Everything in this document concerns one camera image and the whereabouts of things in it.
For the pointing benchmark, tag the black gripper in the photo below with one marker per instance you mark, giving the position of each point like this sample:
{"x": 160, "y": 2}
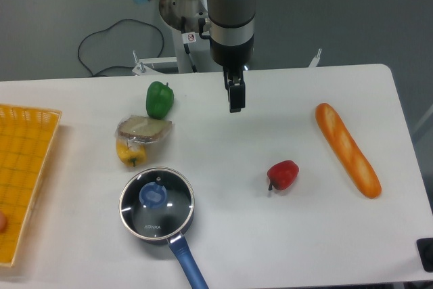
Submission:
{"x": 233, "y": 57}

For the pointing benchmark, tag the glass pot lid blue knob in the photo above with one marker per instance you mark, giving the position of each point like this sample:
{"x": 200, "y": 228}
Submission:
{"x": 157, "y": 204}

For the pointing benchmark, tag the green bell pepper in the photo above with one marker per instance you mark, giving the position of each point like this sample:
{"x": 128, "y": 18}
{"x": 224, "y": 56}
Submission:
{"x": 159, "y": 100}

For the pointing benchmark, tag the red bell pepper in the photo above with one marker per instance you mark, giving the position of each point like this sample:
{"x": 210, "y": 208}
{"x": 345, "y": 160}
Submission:
{"x": 282, "y": 175}

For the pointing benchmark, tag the wrapped brown bread slice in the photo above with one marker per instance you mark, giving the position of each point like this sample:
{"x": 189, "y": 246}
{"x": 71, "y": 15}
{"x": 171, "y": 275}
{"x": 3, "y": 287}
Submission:
{"x": 143, "y": 129}

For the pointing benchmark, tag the yellow bell pepper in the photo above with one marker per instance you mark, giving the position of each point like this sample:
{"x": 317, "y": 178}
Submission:
{"x": 130, "y": 153}

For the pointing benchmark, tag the orange baguette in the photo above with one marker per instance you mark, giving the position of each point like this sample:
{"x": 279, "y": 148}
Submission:
{"x": 347, "y": 151}

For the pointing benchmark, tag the dark blue saucepan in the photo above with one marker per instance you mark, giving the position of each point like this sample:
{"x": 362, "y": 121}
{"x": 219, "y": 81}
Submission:
{"x": 180, "y": 248}

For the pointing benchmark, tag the yellow woven basket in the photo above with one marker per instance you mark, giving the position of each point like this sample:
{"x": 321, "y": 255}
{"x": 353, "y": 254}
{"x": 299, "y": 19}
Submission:
{"x": 27, "y": 136}

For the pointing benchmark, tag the black device at table corner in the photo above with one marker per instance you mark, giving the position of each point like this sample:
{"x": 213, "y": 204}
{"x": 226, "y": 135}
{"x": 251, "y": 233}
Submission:
{"x": 425, "y": 250}

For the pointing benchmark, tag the white table clamp bracket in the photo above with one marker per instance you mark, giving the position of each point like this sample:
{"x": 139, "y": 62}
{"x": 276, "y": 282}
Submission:
{"x": 316, "y": 59}

